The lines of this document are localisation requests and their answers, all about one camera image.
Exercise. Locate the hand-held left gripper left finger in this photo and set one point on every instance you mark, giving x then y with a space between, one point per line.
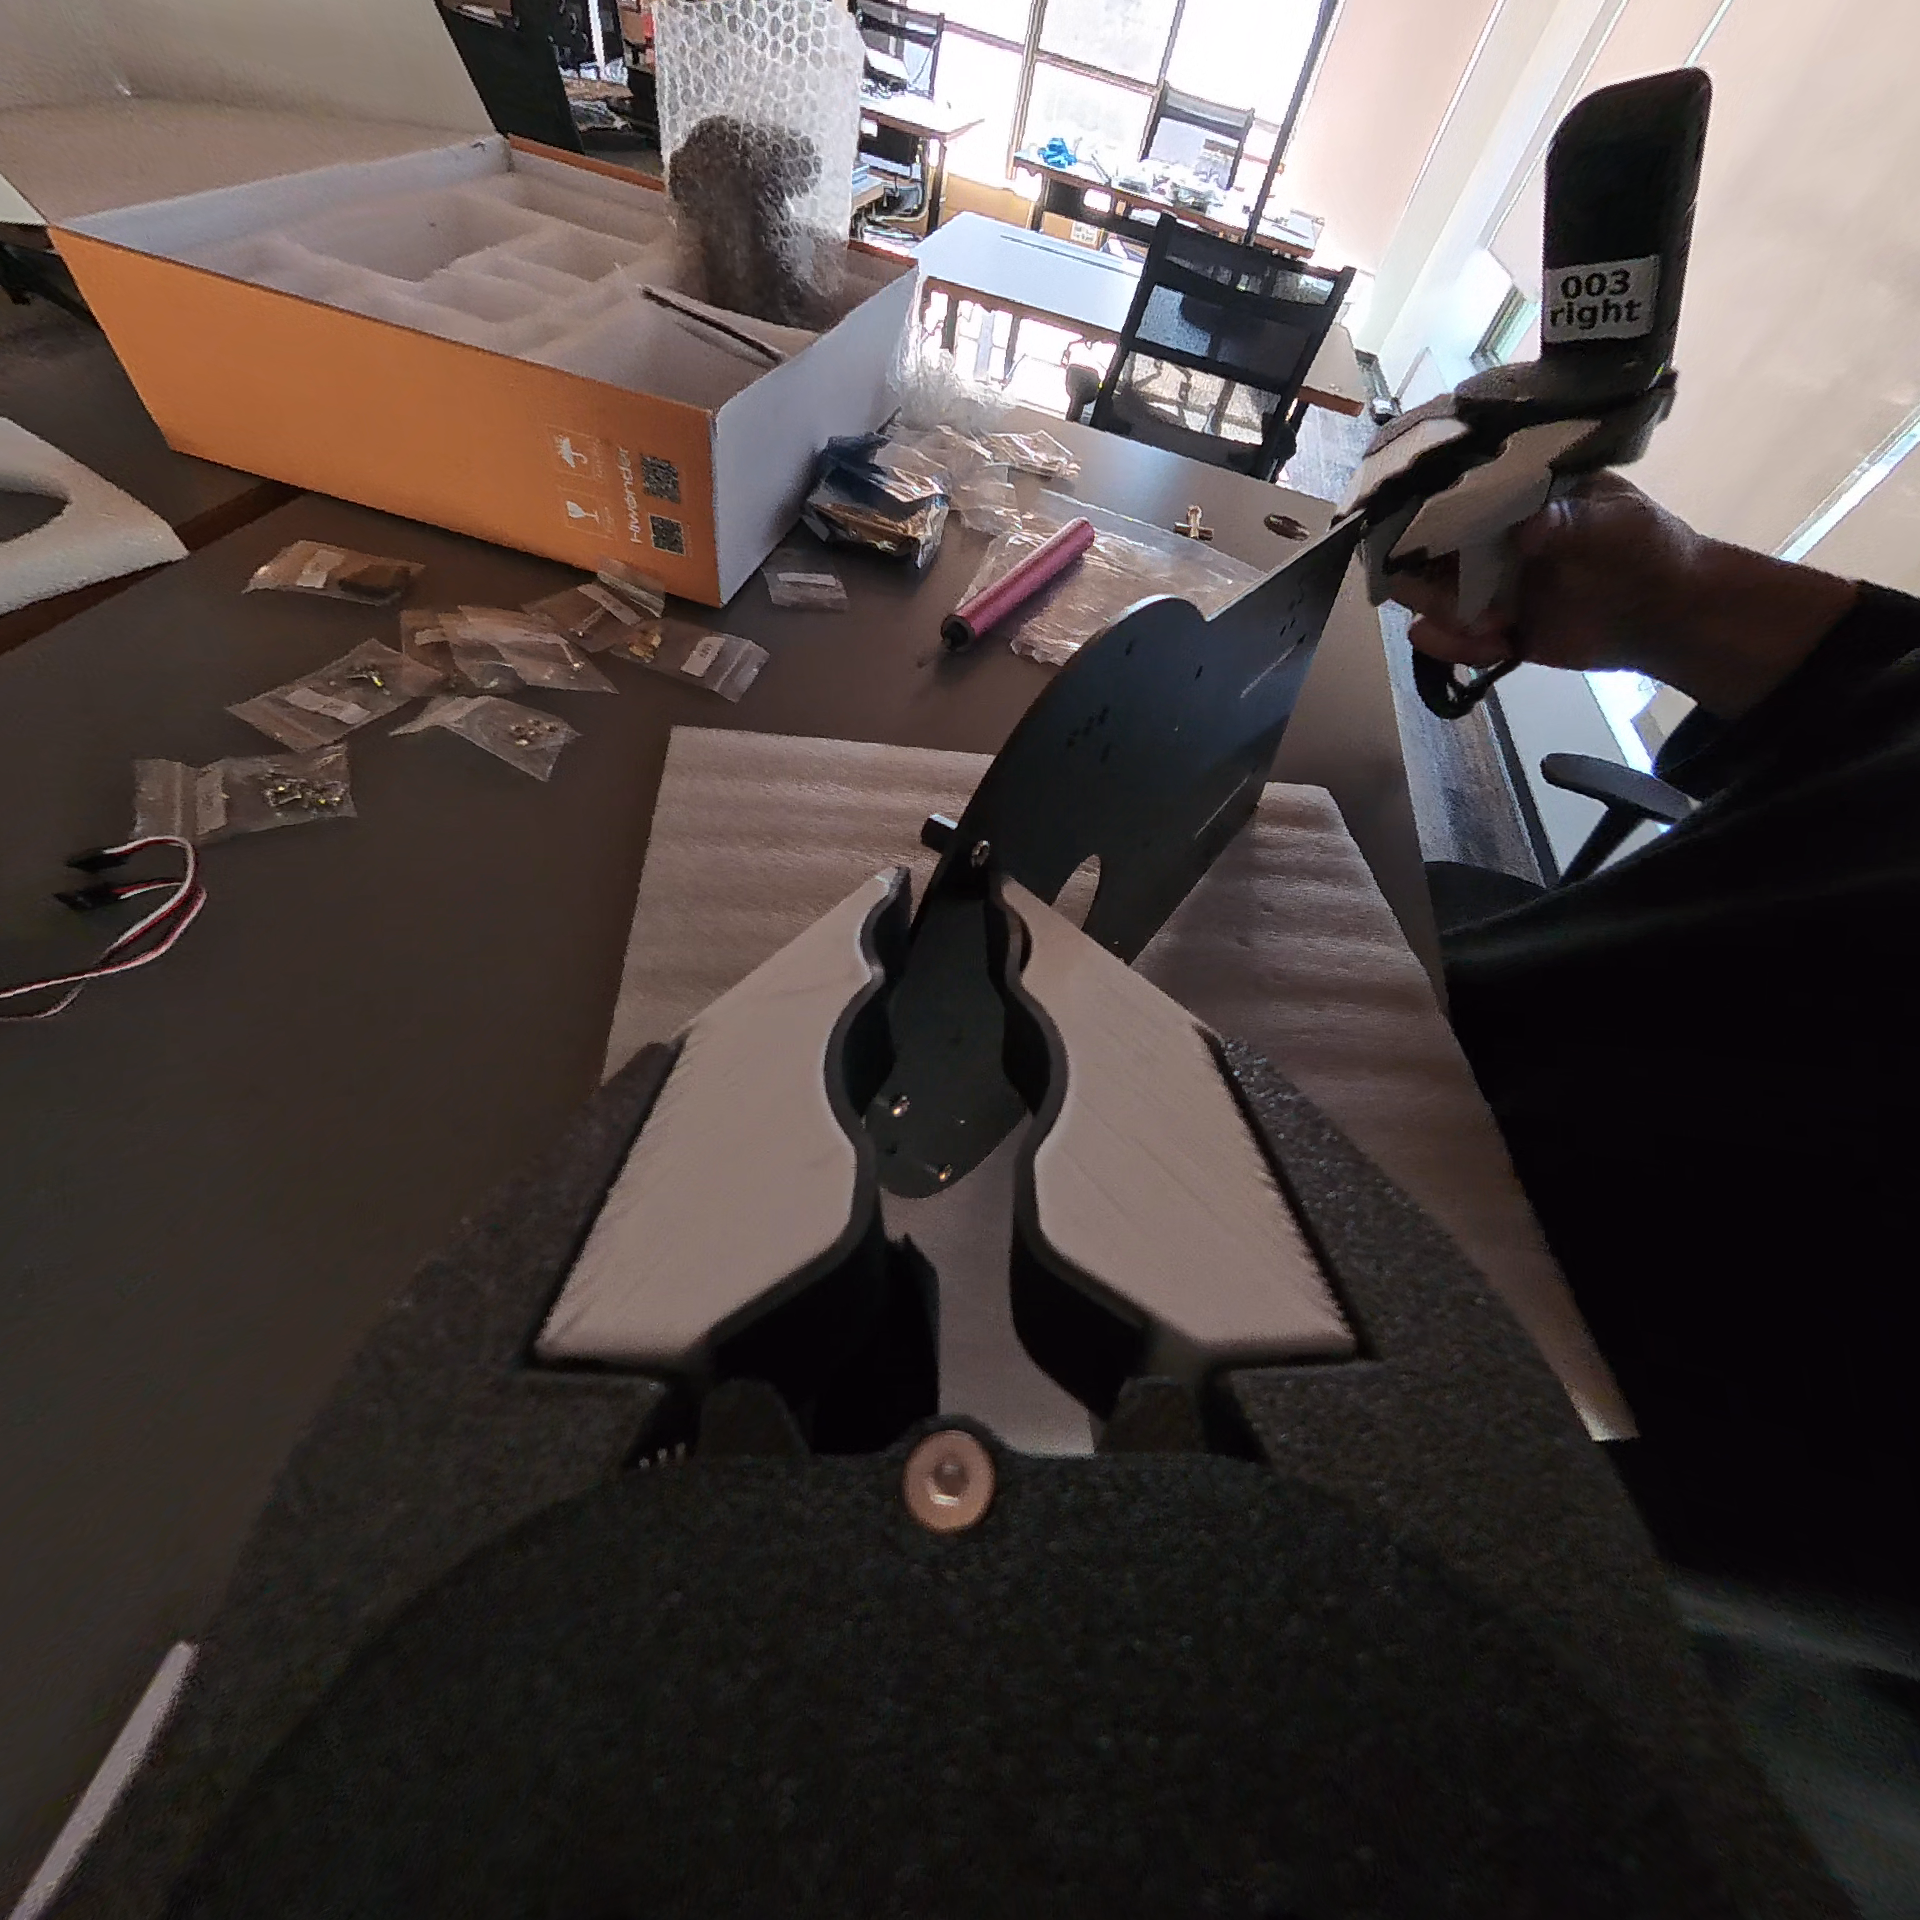
705 1184

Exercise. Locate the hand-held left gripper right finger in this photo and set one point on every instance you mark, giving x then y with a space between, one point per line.
1184 1184

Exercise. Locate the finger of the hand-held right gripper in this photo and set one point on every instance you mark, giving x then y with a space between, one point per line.
1454 445
1446 532

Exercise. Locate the black metal chassis plate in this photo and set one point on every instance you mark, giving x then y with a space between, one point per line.
1170 720

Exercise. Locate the person's right forearm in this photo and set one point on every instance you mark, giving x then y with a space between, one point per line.
1800 644

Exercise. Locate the cluttered office desk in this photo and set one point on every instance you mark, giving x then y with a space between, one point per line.
524 76

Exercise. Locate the person's right hand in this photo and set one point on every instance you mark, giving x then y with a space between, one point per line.
1621 585

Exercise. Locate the white roller blinds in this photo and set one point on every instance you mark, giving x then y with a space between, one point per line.
1800 300

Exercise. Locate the black mesh office chair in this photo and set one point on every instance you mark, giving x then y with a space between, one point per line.
1200 346

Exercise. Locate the large clear plastic bag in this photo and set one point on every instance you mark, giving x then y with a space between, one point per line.
1140 562

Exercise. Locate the white foam sheet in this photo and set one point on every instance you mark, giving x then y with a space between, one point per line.
779 838

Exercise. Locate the pink screwdriver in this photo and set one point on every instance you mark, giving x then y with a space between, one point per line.
1027 578

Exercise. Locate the white office table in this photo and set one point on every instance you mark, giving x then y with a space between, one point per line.
1036 254

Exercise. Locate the crumpled clear plastic wrap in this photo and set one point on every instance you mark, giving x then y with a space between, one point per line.
974 458

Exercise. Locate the tall bright window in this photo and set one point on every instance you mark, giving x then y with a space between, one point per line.
1096 59

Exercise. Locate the blue foil bag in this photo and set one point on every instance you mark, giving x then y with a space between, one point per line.
877 516

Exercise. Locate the scattered small screw bags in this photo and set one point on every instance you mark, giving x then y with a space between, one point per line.
269 786

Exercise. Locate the bubble wrapped dark part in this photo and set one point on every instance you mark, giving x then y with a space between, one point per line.
750 195

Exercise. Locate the orange cardboard box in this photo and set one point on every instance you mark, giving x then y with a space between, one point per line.
376 405

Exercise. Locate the white foam insert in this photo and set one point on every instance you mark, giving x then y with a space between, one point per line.
106 556

